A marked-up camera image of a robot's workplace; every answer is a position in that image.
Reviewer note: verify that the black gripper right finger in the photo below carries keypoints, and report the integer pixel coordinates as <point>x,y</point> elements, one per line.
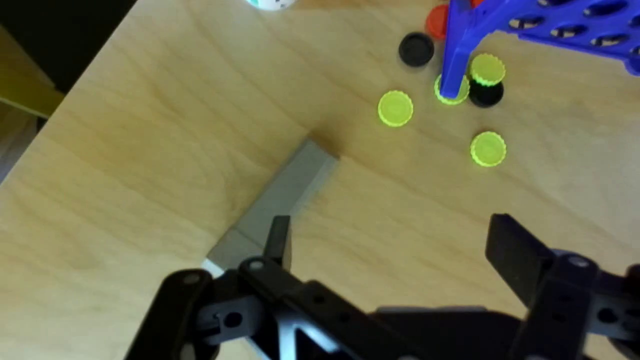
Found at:
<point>552,287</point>

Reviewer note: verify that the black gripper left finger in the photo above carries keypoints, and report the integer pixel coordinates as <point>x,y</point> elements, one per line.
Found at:
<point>281,287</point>

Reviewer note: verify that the blue connect four grid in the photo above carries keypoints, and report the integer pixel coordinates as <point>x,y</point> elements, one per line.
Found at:
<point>466,32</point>

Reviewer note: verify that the long grey block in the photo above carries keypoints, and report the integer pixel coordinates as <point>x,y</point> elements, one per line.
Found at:
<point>286,187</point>

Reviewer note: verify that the yellow game disc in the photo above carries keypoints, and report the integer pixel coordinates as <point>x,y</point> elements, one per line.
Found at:
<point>487,69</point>
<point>488,148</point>
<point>440,92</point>
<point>395,109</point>

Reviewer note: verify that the black game disc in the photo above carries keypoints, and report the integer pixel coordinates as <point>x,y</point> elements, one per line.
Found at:
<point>417,51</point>
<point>485,97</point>

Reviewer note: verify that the red game disc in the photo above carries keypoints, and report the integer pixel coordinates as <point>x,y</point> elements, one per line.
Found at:
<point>436,22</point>

